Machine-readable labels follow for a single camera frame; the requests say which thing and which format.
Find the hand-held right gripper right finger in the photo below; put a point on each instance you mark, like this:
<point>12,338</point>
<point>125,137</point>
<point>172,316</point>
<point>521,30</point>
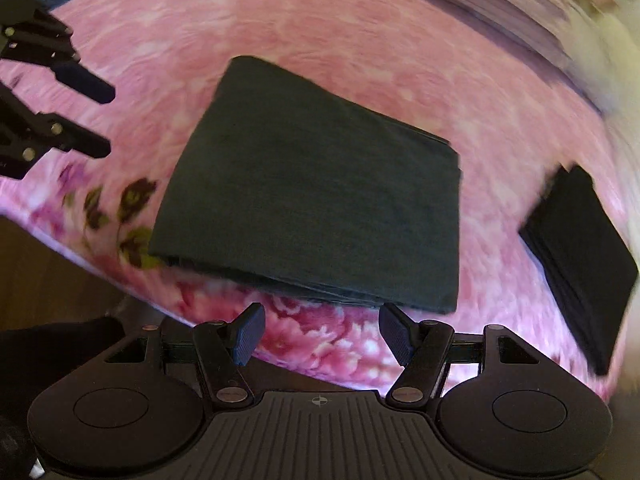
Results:
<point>396,334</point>

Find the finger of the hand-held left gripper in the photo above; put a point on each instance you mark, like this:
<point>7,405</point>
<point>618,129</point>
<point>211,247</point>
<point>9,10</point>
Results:
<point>85,82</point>
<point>80,141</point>

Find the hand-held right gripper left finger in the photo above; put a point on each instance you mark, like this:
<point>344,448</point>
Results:
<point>247,334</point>

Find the grey-blue jeans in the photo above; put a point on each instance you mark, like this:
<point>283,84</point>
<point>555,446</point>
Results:
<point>310,200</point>

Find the black garment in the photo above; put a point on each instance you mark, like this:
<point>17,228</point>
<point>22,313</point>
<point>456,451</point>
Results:
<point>585,260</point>

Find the pink rose blanket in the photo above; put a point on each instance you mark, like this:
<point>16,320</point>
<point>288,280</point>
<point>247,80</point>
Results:
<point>165,45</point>

